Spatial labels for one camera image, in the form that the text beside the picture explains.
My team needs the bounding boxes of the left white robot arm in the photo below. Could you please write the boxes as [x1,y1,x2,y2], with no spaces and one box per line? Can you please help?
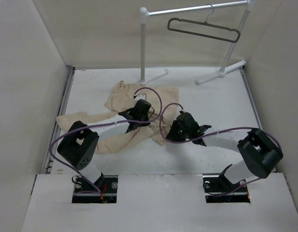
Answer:
[57,99,151,193]

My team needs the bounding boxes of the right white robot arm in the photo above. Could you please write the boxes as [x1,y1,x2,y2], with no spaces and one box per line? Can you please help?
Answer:
[165,111,283,195]

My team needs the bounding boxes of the white clothes rack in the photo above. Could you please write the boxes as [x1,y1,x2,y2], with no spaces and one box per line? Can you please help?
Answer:
[139,0,256,86]

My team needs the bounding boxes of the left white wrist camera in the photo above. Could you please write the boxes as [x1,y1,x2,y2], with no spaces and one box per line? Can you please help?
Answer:
[133,93,147,101]

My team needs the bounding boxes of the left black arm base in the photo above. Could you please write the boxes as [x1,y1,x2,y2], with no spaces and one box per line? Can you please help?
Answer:
[72,175,119,204]

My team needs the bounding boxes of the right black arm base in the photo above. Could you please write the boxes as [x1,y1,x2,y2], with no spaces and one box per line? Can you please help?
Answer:
[203,176,251,203]

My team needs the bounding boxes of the beige trousers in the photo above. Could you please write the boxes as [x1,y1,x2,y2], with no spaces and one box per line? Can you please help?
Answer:
[56,81,180,155]

